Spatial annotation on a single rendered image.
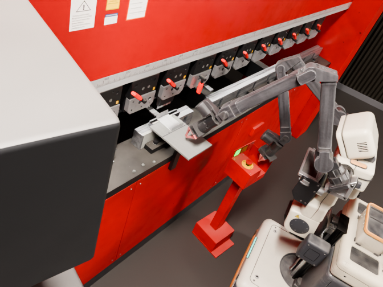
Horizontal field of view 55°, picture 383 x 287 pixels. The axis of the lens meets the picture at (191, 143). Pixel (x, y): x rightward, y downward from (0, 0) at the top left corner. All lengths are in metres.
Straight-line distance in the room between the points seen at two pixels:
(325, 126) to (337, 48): 2.08
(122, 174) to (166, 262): 0.97
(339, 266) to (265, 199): 1.32
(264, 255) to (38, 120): 2.24
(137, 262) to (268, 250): 0.84
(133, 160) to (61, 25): 0.85
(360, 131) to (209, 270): 1.39
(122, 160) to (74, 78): 1.46
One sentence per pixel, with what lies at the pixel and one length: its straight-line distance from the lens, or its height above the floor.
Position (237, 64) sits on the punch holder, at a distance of 2.09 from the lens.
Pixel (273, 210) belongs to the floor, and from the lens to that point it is 3.12.
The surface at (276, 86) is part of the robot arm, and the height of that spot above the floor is 1.45.
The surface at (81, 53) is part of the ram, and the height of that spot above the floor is 1.52.
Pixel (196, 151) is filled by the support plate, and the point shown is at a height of 1.00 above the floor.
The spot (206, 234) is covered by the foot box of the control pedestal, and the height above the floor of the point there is 0.11.
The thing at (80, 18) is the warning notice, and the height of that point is 1.64.
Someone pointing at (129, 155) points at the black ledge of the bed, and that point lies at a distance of 1.79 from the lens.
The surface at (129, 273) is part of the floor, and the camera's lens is 2.43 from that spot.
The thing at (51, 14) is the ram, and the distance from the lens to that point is 1.07.
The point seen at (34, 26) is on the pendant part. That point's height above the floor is 1.95.
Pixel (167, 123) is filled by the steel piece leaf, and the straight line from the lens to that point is 1.83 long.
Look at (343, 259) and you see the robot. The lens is 1.98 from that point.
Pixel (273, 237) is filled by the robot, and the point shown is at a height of 0.28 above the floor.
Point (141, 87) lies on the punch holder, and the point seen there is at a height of 1.29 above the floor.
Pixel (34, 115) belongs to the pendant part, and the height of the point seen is 1.95.
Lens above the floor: 2.13
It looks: 40 degrees down
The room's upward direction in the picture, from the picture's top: 21 degrees clockwise
